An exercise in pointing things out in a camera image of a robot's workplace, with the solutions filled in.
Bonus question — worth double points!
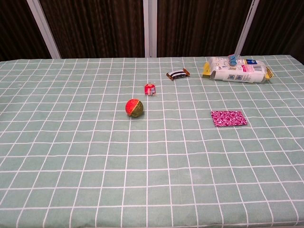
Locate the white printed plastic bag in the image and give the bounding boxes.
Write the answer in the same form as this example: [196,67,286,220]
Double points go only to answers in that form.
[201,56,275,84]

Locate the white partition frame post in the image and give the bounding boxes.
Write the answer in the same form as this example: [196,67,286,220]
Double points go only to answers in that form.
[142,0,158,57]
[234,0,261,57]
[26,0,62,59]

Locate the red and green ball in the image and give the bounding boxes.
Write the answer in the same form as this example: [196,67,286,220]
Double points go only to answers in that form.
[125,98,144,118]

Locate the small red candy packet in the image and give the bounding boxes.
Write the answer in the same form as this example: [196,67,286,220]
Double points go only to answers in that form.
[144,83,157,97]

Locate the black white striped snack bar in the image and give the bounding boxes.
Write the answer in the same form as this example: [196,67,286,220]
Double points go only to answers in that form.
[166,67,191,81]

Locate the magenta patterned cloth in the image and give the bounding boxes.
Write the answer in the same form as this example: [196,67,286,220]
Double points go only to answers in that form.
[210,110,248,128]

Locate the dark brown curtain panel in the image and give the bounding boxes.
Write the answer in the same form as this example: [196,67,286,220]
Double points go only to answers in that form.
[39,0,145,59]
[241,0,304,65]
[0,0,52,62]
[156,0,253,57]

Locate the green checked tablecloth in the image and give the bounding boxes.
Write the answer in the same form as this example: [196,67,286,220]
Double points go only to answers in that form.
[0,55,304,228]

